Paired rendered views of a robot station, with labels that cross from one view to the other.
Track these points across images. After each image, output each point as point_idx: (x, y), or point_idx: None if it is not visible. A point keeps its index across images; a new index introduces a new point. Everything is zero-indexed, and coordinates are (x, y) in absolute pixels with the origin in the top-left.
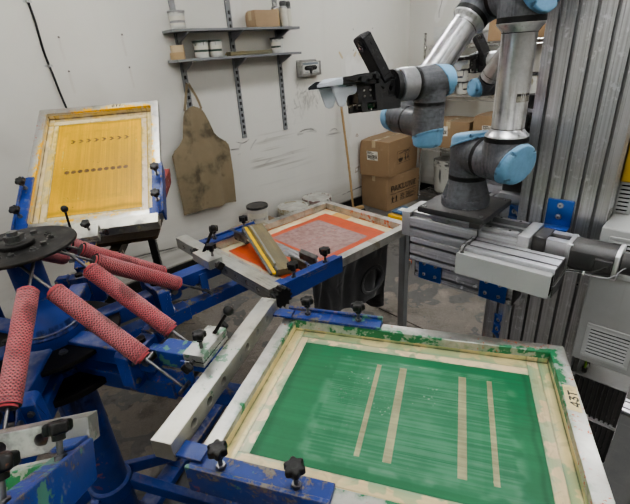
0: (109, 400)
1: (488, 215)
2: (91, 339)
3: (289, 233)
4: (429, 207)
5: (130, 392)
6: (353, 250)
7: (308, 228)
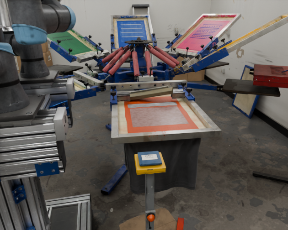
0: (215, 154)
1: (18, 73)
2: (126, 71)
3: (176, 110)
4: (51, 70)
5: (216, 159)
6: (114, 109)
7: (176, 116)
